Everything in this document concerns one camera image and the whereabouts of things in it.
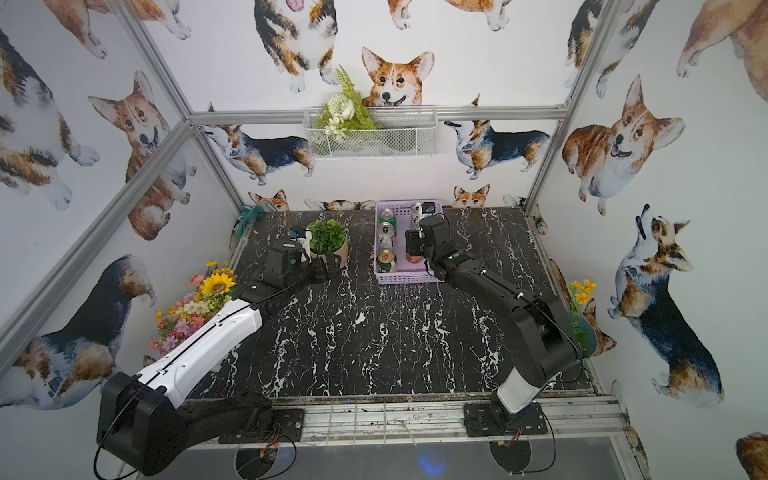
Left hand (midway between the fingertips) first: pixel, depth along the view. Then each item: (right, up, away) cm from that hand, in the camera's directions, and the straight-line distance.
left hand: (325, 251), depth 82 cm
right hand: (+28, +8, +6) cm, 29 cm away
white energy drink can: (+16, +5, +15) cm, 22 cm away
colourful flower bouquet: (-28, -10, -7) cm, 30 cm away
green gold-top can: (+16, -3, +12) cm, 20 cm away
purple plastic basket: (+23, -8, +19) cm, 31 cm away
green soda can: (+16, +11, +24) cm, 31 cm away
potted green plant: (-2, +4, +13) cm, 14 cm away
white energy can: (+26, +11, +21) cm, 35 cm away
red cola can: (+25, -4, +21) cm, 33 cm away
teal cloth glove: (-41, +12, +38) cm, 57 cm away
